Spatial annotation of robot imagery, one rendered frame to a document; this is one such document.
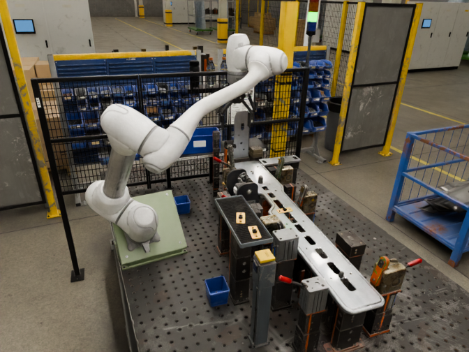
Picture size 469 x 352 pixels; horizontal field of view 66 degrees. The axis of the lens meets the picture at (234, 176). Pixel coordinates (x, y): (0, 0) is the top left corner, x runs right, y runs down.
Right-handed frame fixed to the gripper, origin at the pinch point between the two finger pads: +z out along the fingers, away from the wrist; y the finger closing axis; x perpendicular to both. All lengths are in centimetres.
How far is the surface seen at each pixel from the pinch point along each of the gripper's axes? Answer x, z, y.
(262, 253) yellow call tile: -59, 30, -9
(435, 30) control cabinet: 764, 26, 902
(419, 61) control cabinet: 761, 117, 863
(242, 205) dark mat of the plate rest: -24.5, 30.1, -4.4
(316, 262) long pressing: -53, 46, 20
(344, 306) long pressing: -79, 46, 17
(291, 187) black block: 14, 48, 42
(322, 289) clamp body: -73, 40, 10
